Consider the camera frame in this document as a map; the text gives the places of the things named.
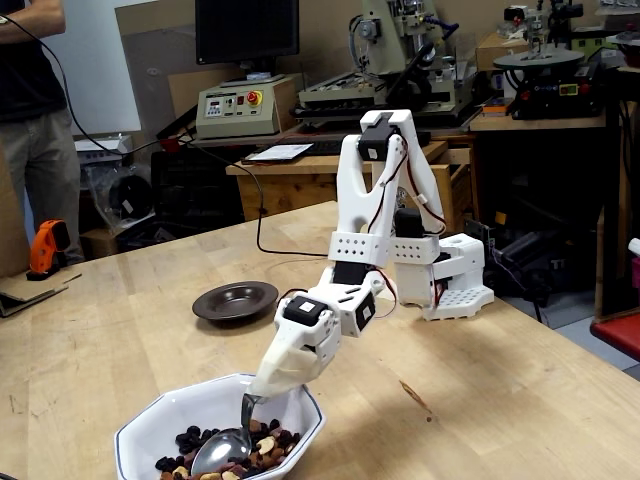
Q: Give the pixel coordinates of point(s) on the dark wooden side table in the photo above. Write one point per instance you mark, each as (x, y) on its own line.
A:
(540, 122)

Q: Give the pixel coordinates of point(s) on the black computer monitor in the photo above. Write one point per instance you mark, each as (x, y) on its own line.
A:
(245, 30)

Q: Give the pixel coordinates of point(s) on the person black shirt khaki trousers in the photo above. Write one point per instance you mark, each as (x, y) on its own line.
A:
(30, 150)

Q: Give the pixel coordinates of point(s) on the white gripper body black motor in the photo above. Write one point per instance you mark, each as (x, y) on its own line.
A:
(289, 350)

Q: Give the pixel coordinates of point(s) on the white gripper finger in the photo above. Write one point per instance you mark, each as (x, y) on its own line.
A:
(330, 340)
(282, 365)

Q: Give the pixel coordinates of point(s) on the beige masking tape wrap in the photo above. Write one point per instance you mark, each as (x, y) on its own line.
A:
(272, 382)

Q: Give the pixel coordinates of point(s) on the beige control box red button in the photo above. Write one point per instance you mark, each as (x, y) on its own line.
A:
(235, 110)

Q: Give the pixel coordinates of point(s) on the beige milling machine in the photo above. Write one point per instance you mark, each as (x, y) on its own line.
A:
(395, 30)

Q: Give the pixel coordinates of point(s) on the trail mix nuts and raisins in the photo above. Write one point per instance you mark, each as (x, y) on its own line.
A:
(270, 445)

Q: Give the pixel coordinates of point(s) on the orange black power tool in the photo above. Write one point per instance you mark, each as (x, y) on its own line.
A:
(47, 240)

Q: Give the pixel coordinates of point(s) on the white octagonal bowl blue rim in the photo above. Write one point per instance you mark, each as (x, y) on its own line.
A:
(175, 415)

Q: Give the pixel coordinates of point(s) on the flat cardboard pieces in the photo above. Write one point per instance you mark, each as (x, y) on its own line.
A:
(30, 295)

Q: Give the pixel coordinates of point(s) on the plain cardboard box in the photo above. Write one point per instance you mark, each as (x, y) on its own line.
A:
(495, 50)

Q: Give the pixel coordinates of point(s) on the dark brown plate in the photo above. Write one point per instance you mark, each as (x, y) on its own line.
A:
(235, 300)

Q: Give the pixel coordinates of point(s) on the black tablet white screen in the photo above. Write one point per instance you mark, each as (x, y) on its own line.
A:
(280, 152)

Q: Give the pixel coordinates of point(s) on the red chair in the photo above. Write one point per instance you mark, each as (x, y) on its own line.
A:
(620, 332)

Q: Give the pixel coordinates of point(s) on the black scroll saw machine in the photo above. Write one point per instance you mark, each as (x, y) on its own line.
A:
(550, 95)

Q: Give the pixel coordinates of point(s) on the clear plastic bag black disc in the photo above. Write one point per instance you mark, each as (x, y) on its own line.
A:
(120, 195)

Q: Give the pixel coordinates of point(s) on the white grey plastic box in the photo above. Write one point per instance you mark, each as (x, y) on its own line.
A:
(105, 147)

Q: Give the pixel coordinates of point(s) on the green circuit board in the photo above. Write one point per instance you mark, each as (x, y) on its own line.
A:
(477, 232)

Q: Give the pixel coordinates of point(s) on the bare person forearm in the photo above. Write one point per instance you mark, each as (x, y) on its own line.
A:
(40, 20)

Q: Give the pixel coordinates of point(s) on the metal spoon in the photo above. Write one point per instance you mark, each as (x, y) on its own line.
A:
(220, 450)

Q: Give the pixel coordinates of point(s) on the green box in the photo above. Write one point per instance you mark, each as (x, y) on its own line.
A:
(597, 47)

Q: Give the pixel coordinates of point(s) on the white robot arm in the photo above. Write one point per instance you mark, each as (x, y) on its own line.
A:
(352, 200)

